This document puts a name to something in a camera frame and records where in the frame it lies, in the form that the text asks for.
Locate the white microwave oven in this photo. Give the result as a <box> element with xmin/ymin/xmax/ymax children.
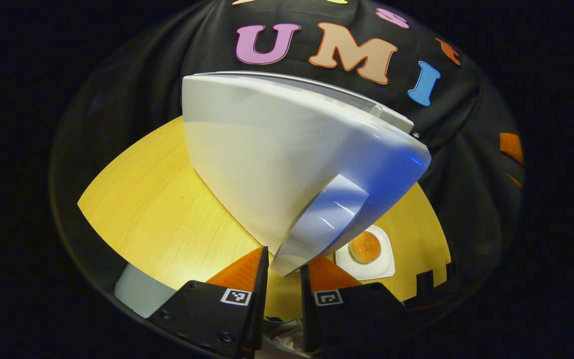
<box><xmin>181</xmin><ymin>71</ymin><xmax>432</xmax><ymax>277</ymax></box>

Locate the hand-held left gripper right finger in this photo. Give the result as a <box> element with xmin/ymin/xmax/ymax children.
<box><xmin>299</xmin><ymin>255</ymin><xmax>412</xmax><ymax>355</ymax></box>

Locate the round brown bread bun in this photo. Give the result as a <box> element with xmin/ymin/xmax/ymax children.
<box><xmin>349</xmin><ymin>230</ymin><xmax>382</xmax><ymax>264</ymax></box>

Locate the white square plate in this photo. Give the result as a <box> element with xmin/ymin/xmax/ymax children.
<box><xmin>334</xmin><ymin>224</ymin><xmax>396</xmax><ymax>281</ymax></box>

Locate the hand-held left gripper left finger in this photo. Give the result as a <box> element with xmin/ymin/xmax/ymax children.
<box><xmin>146</xmin><ymin>245</ymin><xmax>270</xmax><ymax>359</ymax></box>

